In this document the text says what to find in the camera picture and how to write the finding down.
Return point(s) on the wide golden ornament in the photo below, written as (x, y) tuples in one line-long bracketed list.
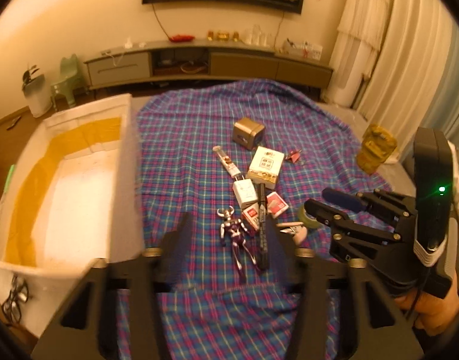
[(222, 36)]

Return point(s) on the person's right hand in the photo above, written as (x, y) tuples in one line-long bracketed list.
[(435, 315)]

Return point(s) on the black marker pen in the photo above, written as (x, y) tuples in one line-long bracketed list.
[(262, 228)]

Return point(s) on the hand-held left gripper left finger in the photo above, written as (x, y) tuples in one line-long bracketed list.
[(184, 251)]

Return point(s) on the green tape roll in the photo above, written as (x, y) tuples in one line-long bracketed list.
[(306, 219)]

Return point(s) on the red card pack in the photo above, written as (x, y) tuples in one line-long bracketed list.
[(277, 204), (251, 215)]

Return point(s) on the small white box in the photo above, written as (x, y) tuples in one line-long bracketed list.
[(244, 193)]

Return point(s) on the small red clip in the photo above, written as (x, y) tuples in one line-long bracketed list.
[(294, 156)]

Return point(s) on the cream curtain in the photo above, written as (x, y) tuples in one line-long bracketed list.
[(413, 63)]

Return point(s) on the blue pink plaid cloth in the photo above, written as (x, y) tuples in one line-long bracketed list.
[(184, 150)]

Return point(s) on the white printed carton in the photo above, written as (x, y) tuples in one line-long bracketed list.
[(265, 167)]

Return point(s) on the white cardboard box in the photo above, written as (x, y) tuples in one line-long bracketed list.
[(75, 202)]

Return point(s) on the red flat ornament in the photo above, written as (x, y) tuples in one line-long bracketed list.
[(181, 38)]

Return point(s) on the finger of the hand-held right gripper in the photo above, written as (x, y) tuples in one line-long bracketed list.
[(327, 213), (338, 195)]

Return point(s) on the green child chair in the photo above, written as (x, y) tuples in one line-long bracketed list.
[(68, 75)]

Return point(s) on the clear glass cup set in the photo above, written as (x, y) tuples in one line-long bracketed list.
[(258, 36)]

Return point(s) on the small golden ornament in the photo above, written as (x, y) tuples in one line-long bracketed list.
[(211, 36), (236, 36)]

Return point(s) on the white covered floor air conditioner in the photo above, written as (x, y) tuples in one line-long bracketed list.
[(345, 78)]

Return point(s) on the clear printed tube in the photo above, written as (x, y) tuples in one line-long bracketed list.
[(225, 159)]

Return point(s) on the white trash bin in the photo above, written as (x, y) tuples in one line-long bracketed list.
[(36, 97)]

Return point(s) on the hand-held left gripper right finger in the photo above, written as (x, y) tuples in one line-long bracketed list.
[(276, 258)]

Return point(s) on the purple silver action figure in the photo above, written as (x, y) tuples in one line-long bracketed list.
[(235, 232)]

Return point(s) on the long grey TV cabinet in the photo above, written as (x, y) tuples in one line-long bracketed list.
[(244, 63)]

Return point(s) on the metallic tin box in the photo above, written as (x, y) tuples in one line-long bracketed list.
[(248, 133)]

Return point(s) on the white box of oddments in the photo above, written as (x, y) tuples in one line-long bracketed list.
[(302, 50)]

